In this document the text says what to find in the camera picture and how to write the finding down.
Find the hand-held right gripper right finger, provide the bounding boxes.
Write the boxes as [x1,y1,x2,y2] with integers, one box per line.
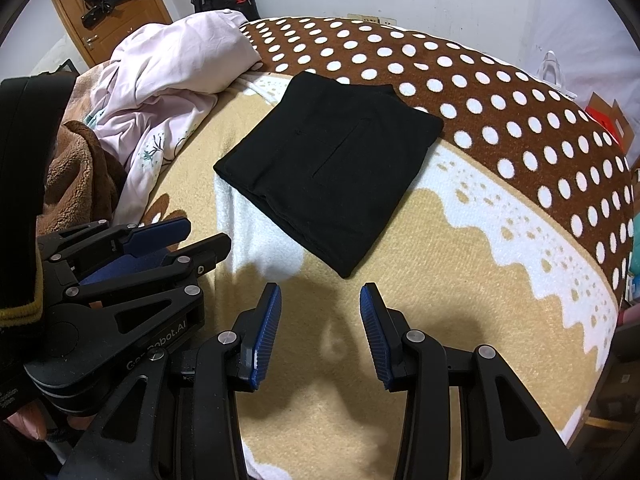
[359,282,571,480]

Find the wooden door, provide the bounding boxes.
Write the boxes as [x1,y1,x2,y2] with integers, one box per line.
[46,0,173,68]

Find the red cardboard box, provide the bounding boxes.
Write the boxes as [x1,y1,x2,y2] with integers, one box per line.
[584,91,632,148]

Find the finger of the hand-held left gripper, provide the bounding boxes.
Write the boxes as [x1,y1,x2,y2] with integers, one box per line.
[64,232,233,332]
[37,216,192,275]

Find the black pants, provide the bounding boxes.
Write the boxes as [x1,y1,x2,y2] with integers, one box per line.
[213,71,446,279]

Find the person's left hand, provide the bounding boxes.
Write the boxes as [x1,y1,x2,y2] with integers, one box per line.
[0,404,52,445]

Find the black hanging pouch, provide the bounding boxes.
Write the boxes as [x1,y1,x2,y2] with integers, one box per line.
[81,2,116,30]

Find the white wall socket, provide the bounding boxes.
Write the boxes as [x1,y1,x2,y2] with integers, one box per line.
[347,12,398,27]

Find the brown fleece blanket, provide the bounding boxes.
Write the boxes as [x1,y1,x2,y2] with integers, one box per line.
[44,120,128,238]

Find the white plastic bag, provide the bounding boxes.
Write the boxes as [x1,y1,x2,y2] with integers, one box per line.
[537,51,577,97]

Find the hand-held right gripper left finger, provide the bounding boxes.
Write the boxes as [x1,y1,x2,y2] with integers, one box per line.
[60,282,283,480]

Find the pale pink duvet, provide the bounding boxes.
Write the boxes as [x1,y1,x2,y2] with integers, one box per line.
[92,8,263,226]

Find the brown polka dot blanket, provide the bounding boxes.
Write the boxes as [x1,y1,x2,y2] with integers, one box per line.
[65,16,632,480]

